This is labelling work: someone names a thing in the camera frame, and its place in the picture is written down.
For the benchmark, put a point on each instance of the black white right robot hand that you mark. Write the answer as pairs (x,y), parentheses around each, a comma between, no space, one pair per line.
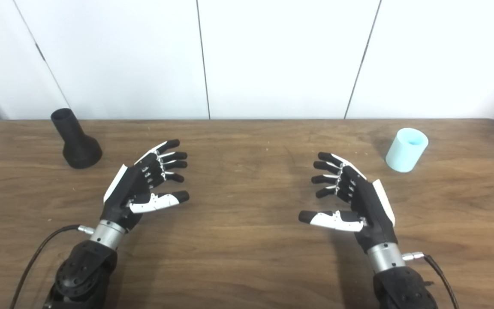
(369,201)

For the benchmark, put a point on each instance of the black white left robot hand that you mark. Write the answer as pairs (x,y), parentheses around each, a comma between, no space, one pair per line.
(133,184)

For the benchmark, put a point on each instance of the light blue cup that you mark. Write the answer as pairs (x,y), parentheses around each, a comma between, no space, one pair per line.
(403,156)

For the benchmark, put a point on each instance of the black funnel-shaped nozzle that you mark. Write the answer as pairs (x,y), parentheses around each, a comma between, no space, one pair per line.
(79,150)

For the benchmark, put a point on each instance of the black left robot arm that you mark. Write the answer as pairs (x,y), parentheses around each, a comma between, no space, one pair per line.
(84,270)

